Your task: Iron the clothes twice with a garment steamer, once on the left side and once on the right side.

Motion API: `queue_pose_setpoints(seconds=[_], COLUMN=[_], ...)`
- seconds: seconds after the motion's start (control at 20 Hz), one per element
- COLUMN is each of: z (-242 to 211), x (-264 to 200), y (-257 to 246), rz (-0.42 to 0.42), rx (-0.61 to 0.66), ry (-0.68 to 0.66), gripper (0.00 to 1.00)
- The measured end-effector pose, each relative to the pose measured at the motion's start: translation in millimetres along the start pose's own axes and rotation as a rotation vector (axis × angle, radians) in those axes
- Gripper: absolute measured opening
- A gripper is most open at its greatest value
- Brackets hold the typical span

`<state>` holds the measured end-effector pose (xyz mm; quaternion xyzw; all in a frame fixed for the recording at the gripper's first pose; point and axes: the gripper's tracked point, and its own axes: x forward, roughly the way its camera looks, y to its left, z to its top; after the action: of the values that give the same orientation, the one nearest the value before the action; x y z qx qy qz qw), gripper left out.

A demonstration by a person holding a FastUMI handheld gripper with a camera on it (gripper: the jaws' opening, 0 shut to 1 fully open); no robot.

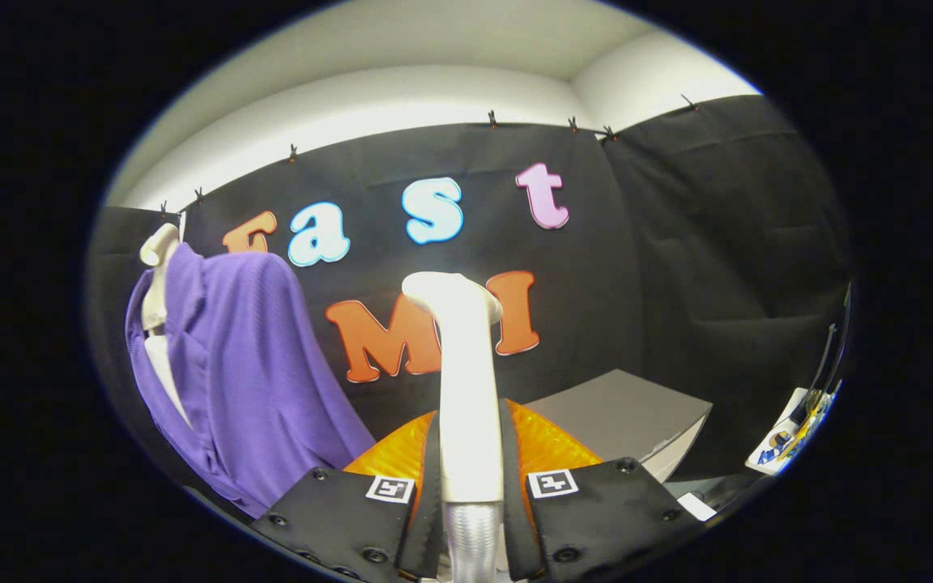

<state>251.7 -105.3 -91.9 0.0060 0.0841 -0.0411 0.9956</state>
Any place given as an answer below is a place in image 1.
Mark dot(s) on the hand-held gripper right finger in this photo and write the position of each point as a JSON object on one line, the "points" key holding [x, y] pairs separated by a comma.
{"points": [[513, 526]]}

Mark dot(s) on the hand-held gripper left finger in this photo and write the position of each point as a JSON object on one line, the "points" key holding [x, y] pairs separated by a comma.
{"points": [[431, 526]]}

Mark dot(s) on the white garment steamer head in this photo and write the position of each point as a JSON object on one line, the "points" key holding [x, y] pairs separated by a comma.
{"points": [[466, 389]]}

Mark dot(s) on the grey cabinet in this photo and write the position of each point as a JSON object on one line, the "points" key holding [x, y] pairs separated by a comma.
{"points": [[620, 413]]}

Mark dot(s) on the white flat board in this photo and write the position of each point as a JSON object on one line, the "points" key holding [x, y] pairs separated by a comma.
{"points": [[695, 507]]}

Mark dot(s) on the white side table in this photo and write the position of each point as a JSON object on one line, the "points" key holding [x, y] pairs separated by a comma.
{"points": [[790, 405]]}

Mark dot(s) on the yellow bottle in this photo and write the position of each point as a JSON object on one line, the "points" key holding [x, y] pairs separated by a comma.
{"points": [[807, 421]]}

